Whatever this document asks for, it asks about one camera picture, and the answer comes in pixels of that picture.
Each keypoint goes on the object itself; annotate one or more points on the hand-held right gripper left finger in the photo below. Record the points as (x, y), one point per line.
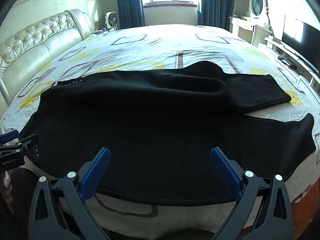
(96, 172)

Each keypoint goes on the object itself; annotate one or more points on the white box fan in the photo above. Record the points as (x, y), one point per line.
(111, 20)

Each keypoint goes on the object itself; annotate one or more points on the black pants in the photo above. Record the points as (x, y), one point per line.
(150, 117)

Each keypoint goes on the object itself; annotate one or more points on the white television stand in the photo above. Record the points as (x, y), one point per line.
(277, 48)

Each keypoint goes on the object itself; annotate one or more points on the black flat television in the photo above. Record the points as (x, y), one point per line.
(302, 42)

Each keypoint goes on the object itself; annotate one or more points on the oval white vanity mirror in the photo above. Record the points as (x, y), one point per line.
(258, 2)

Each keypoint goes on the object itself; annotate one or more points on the dark blue curtain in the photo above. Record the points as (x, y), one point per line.
(128, 2)
(215, 2)

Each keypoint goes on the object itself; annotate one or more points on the person's dark clothing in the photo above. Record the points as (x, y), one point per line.
(18, 192)

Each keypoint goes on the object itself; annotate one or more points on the white vanity dresser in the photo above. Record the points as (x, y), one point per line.
(250, 30)

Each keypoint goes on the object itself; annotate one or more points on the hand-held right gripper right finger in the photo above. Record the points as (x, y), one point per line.
(225, 172)

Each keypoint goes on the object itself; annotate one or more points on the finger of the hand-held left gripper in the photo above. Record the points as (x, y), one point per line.
(27, 143)
(8, 136)

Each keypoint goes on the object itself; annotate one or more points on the bed with patterned sheet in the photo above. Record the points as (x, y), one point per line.
(150, 45)

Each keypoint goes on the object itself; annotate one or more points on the person's left hand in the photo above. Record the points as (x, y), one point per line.
(7, 187)

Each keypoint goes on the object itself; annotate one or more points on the black set-top device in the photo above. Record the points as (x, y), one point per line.
(288, 63)

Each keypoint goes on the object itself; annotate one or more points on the cream tufted leather headboard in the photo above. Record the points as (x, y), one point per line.
(37, 37)

